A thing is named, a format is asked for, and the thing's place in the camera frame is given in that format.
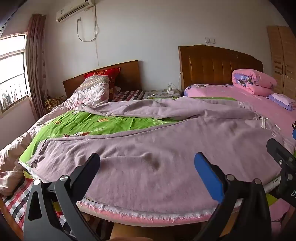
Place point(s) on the folded pink quilt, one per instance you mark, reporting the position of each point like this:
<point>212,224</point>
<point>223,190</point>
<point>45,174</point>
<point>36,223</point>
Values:
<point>252,81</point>

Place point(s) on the purple pillow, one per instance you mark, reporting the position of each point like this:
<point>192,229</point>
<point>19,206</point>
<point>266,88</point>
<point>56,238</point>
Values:
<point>281,100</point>

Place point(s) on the nightstand with patterned cover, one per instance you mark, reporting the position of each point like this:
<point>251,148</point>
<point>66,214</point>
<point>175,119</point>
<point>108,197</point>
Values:
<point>157,93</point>

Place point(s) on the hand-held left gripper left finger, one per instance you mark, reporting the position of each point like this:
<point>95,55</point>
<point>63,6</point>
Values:
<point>89,166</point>

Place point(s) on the pink white patterned quilt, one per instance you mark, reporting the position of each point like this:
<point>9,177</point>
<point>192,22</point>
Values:
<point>92,90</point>

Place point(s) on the green cartoon bed sheet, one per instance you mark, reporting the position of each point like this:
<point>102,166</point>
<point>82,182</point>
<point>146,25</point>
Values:
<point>97,124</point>

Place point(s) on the wooden wardrobe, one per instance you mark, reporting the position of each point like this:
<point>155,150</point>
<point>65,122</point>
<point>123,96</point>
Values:
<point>285,60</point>

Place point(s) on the brown curtain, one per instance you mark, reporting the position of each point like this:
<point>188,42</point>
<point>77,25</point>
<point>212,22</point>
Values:
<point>34,69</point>

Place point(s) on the white charger on nightstand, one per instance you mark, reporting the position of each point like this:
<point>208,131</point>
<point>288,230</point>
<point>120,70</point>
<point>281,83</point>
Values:
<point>170,90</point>

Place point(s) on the plain wooden headboard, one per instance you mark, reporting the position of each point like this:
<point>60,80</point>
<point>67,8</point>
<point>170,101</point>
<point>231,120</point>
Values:
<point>129,74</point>

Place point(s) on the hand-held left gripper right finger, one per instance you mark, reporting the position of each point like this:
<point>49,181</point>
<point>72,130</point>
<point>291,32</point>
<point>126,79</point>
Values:
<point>208,176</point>

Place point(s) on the red pillow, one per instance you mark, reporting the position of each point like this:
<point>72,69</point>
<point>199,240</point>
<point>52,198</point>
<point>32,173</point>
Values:
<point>109,74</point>

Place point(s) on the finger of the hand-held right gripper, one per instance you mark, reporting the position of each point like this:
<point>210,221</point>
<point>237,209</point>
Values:
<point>278,153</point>

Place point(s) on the lilac purple blanket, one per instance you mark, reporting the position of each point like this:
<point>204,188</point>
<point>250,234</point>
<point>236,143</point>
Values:
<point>150,148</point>

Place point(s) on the white wall switch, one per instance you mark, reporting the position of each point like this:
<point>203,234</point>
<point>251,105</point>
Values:
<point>210,40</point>

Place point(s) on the barred window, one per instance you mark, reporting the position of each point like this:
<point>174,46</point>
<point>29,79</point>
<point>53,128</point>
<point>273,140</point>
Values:
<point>11,69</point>

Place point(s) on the ribbed wooden headboard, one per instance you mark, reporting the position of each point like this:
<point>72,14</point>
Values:
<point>212,67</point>

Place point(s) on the white air conditioner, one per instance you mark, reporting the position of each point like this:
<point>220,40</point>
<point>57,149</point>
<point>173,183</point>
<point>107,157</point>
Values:
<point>74,10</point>

